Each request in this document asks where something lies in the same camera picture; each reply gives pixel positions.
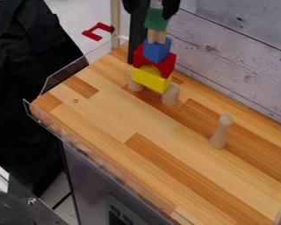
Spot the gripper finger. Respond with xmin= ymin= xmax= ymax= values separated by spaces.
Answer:
xmin=120 ymin=0 xmax=152 ymax=15
xmin=160 ymin=0 xmax=184 ymax=21

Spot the green triangular block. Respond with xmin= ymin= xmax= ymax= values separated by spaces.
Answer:
xmin=142 ymin=7 xmax=170 ymax=32

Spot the small wooden pillar block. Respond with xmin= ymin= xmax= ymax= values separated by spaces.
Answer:
xmin=146 ymin=28 xmax=160 ymax=45
xmin=156 ymin=30 xmax=169 ymax=45

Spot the blue cube block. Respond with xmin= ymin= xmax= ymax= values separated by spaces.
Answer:
xmin=141 ymin=37 xmax=174 ymax=64

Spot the red arch block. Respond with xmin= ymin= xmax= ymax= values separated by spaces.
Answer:
xmin=132 ymin=43 xmax=178 ymax=80

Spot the yellow half round block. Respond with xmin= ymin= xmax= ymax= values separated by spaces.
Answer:
xmin=139 ymin=64 xmax=164 ymax=79

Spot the yellow rectangular block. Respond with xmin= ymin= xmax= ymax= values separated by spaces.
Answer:
xmin=129 ymin=66 xmax=174 ymax=94

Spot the wooden cylinder block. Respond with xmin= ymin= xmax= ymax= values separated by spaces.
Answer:
xmin=160 ymin=82 xmax=182 ymax=107
xmin=126 ymin=69 xmax=146 ymax=92

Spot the black cloth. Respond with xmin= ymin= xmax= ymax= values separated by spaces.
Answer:
xmin=0 ymin=0 xmax=90 ymax=198

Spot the wooden peg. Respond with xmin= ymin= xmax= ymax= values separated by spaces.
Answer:
xmin=208 ymin=113 xmax=236 ymax=150

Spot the grey cabinet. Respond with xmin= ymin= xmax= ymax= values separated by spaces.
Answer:
xmin=61 ymin=141 xmax=180 ymax=225

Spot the black metal base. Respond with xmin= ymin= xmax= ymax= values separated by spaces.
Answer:
xmin=0 ymin=172 xmax=70 ymax=225

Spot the wooden post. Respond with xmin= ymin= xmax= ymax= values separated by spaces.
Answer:
xmin=108 ymin=0 xmax=122 ymax=50

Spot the red bracket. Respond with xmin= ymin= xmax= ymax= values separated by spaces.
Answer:
xmin=80 ymin=21 xmax=115 ymax=42

